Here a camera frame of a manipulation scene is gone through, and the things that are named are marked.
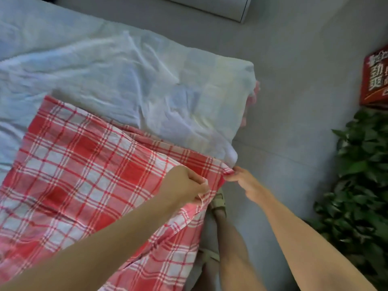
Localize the person's right hand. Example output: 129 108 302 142
225 165 274 209

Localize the person's left hand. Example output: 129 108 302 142
156 164 212 209

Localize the red white plaid cloth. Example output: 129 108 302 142
0 95 236 291

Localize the person's left forearm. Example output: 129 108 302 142
0 192 179 291

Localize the person's right forearm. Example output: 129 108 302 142
257 192 377 291

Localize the person's right leg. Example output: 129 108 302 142
212 208 268 291

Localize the person's leg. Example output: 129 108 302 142
193 260 220 291
212 208 268 291

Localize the person's left leg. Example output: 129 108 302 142
193 260 220 291

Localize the olive sandal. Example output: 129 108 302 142
189 247 220 273
209 188 228 212

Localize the pink fringed bed skirt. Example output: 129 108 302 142
239 80 262 129

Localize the green leafy plant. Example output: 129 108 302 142
306 107 388 291

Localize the white bed sheet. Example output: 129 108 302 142
0 0 258 186

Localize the red plastic item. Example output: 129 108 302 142
359 45 388 110

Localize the white wardrobe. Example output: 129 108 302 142
154 0 254 23

